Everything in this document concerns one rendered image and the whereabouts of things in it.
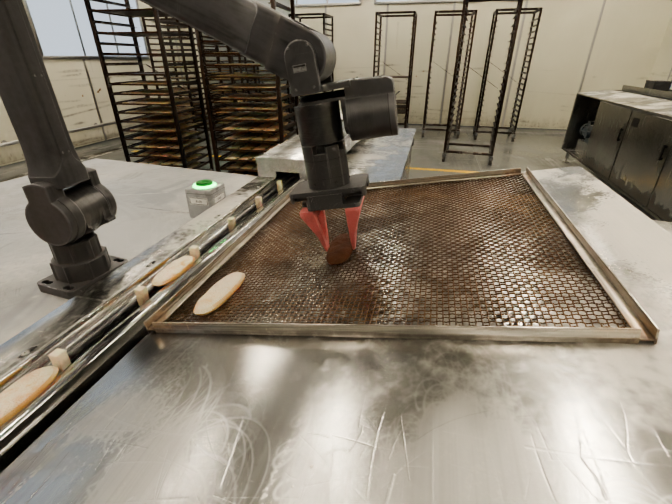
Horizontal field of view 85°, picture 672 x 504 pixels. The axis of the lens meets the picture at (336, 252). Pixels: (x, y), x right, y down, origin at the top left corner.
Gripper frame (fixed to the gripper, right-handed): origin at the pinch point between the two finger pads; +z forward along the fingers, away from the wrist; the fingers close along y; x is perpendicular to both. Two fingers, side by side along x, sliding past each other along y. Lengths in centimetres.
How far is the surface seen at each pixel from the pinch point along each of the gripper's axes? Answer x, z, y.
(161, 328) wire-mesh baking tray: -17.9, 0.8, -18.6
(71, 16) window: 467, -150, -411
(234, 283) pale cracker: -9.3, 0.3, -13.0
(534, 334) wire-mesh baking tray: -21.2, 0.4, 20.2
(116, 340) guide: -17.1, 3.0, -26.6
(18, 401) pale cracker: -26.9, 2.8, -30.5
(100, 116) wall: 471, -26, -432
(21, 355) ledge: -21.4, 1.4, -35.5
